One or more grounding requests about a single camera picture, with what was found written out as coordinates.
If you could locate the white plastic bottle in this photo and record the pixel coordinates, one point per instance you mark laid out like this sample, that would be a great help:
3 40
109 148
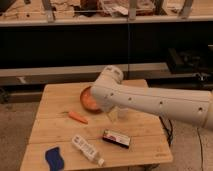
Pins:
88 150

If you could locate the orange chili pepper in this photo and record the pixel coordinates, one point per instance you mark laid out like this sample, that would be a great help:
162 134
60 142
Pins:
76 116

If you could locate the clear plastic measuring cup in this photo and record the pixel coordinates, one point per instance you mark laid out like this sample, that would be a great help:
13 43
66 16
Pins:
122 112

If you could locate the dark rectangular snack box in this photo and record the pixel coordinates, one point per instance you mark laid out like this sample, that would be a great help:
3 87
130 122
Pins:
116 138

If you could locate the long metal shelf rack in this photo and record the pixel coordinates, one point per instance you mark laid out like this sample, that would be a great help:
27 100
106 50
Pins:
50 41

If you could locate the blue sponge cloth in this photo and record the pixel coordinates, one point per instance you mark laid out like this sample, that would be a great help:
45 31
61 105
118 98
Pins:
54 159

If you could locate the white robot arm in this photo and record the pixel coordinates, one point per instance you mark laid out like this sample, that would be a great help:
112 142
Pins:
189 106

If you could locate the orange ceramic bowl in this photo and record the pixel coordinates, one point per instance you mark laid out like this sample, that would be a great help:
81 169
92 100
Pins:
88 102

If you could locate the wooden folding table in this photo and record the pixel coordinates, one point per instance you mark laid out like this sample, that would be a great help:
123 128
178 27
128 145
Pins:
52 129

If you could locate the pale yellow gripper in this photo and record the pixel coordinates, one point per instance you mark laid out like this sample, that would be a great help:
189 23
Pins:
113 115

